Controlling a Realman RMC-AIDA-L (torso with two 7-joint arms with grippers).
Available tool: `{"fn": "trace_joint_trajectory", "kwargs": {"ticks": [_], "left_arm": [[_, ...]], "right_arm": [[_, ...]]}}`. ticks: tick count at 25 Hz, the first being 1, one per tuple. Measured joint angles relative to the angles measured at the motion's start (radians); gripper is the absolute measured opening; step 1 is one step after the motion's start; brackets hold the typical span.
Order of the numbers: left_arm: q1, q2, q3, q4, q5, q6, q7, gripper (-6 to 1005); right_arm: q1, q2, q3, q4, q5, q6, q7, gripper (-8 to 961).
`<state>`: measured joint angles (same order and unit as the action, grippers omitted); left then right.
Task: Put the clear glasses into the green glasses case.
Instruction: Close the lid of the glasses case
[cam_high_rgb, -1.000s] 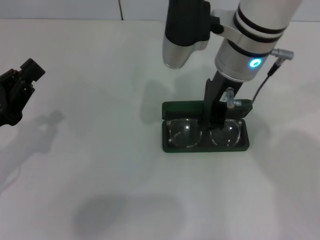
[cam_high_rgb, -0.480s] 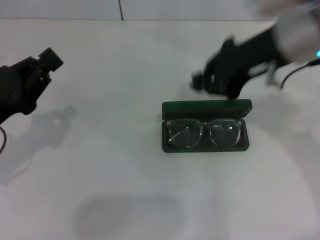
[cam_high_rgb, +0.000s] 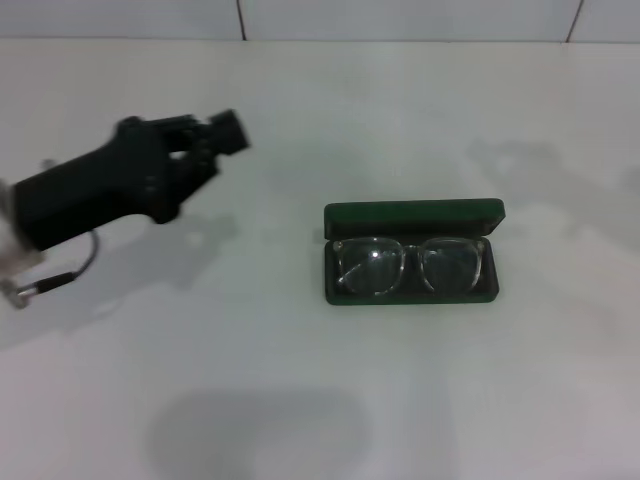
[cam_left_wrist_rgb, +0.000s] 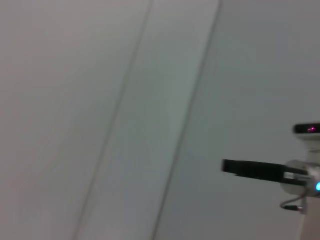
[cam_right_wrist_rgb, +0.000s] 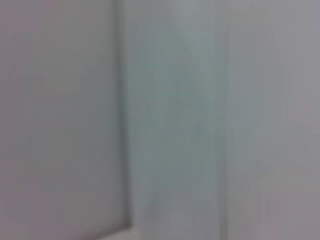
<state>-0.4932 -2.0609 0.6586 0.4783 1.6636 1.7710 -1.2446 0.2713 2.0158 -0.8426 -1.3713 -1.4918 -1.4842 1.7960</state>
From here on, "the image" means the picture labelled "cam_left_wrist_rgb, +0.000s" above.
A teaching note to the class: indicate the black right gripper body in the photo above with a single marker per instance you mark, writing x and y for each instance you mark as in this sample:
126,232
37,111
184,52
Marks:
260,171

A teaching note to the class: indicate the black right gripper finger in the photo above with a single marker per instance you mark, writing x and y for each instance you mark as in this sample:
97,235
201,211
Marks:
228,166

